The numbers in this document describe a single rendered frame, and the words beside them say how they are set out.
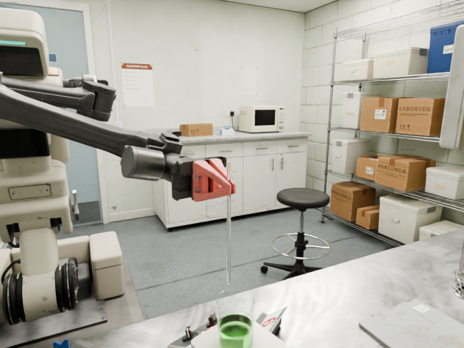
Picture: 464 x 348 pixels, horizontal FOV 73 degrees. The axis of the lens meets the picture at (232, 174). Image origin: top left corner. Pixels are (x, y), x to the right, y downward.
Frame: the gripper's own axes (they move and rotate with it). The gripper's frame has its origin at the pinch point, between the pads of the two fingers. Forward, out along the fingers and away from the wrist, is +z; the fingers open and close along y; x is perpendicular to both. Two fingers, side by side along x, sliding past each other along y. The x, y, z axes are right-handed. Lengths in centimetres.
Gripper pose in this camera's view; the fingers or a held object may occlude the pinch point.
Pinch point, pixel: (229, 188)
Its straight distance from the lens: 46.9
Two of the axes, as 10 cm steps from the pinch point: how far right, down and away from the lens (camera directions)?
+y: 8.0, -1.2, 5.9
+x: -0.1, 9.8, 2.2
